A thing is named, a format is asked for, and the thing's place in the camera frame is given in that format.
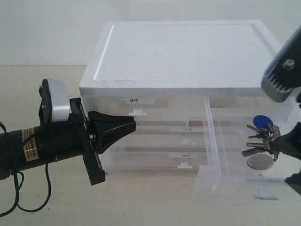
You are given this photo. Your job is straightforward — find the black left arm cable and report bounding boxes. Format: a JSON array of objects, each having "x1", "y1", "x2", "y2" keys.
[{"x1": 0, "y1": 122, "x2": 52, "y2": 216}]

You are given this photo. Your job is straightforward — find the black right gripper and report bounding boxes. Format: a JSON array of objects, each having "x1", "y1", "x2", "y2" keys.
[{"x1": 268, "y1": 87, "x2": 301, "y2": 160}]

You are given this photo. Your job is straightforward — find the white translucent drawer cabinet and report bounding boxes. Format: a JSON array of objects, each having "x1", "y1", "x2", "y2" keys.
[{"x1": 79, "y1": 19, "x2": 297, "y2": 175}]

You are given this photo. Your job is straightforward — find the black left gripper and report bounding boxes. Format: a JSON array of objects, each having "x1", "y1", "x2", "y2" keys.
[{"x1": 69, "y1": 98, "x2": 136, "y2": 185}]

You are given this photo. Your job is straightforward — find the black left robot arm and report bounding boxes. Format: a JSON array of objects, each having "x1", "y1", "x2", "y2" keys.
[{"x1": 0, "y1": 98, "x2": 136, "y2": 185}]

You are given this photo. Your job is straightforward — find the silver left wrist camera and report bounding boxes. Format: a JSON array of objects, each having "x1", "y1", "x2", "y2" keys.
[{"x1": 39, "y1": 79, "x2": 71, "y2": 125}]

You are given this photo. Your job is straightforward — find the key bunch with blue tag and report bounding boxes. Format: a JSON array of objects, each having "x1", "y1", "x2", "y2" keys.
[{"x1": 241, "y1": 115, "x2": 281, "y2": 170}]

